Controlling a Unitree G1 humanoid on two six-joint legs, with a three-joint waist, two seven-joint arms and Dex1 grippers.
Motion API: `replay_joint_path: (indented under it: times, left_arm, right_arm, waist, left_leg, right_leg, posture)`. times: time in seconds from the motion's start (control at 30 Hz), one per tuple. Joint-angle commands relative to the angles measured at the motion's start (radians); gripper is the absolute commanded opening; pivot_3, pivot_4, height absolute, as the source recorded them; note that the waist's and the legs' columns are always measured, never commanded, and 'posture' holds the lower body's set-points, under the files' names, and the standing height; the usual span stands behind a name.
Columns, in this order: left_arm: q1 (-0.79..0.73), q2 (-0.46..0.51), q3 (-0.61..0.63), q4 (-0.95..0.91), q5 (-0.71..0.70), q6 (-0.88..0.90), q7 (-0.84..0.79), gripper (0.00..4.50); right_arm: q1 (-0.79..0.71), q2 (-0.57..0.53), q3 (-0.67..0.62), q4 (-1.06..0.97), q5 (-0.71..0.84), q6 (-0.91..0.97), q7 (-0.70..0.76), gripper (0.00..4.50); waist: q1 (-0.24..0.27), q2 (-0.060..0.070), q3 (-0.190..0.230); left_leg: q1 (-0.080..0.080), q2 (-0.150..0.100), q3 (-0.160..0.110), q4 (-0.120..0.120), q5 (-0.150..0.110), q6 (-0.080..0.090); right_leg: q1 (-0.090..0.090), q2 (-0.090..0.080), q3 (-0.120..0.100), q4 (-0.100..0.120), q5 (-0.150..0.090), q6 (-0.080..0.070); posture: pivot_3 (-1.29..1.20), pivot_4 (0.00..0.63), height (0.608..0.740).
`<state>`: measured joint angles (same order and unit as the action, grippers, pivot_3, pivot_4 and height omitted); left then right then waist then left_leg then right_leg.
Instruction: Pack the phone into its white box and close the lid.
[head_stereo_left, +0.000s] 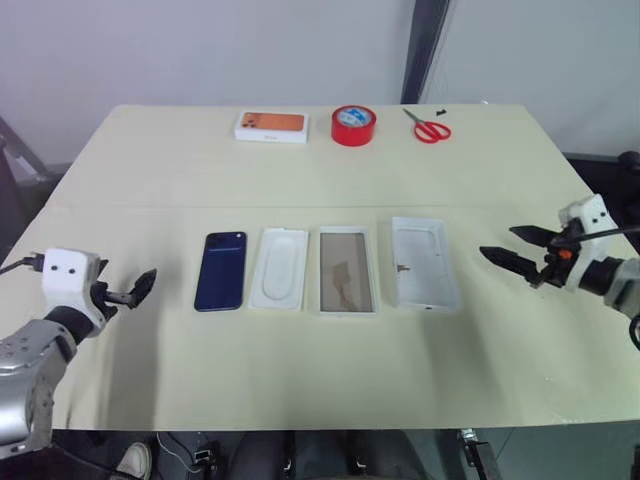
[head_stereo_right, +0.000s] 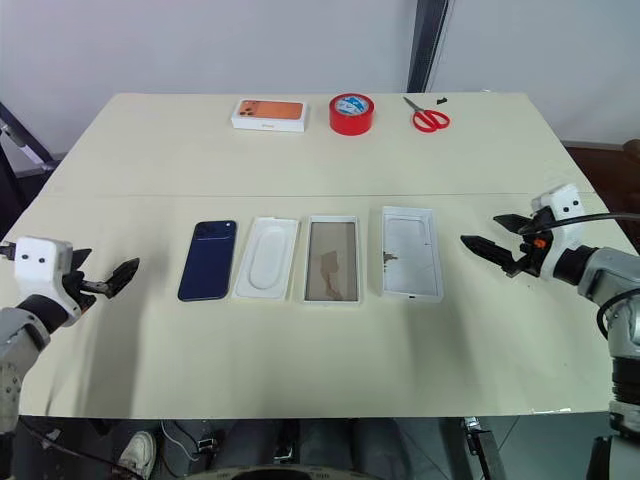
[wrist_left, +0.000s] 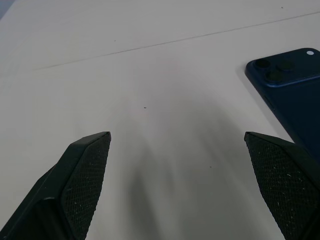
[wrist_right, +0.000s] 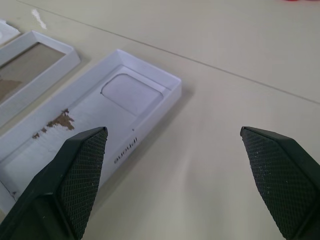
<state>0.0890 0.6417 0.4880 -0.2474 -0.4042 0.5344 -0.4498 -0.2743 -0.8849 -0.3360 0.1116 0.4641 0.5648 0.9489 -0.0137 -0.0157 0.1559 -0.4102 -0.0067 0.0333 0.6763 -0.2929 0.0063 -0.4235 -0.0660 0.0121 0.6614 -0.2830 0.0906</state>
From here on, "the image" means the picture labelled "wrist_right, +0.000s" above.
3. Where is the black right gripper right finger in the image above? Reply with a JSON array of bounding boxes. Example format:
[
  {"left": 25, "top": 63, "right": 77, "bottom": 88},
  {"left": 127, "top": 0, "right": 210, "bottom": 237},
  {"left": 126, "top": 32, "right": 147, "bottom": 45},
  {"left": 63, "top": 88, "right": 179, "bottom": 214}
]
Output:
[{"left": 239, "top": 126, "right": 320, "bottom": 240}]

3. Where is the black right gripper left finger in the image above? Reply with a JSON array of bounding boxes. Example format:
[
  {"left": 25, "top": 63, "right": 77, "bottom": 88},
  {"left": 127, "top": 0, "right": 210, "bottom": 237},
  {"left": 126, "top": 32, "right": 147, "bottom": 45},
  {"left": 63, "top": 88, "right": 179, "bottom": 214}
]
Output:
[{"left": 0, "top": 126, "right": 109, "bottom": 240}]

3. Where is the white phone box base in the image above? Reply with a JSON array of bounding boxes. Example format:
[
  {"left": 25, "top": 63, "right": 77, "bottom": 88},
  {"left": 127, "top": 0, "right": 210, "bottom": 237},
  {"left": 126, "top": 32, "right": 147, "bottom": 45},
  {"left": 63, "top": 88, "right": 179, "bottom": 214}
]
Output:
[{"left": 0, "top": 48, "right": 183, "bottom": 208}]

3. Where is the white box lid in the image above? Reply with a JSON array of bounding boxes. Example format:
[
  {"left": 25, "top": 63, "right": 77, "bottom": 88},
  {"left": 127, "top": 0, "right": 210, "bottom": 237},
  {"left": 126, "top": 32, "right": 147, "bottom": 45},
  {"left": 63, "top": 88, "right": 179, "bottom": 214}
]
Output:
[{"left": 0, "top": 30, "right": 81, "bottom": 128}]

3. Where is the white object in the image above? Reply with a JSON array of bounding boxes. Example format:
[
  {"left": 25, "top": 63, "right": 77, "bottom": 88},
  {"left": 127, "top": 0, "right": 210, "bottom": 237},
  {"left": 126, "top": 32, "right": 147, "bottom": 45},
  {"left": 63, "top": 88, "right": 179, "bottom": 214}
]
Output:
[{"left": 0, "top": 19, "right": 21, "bottom": 48}]

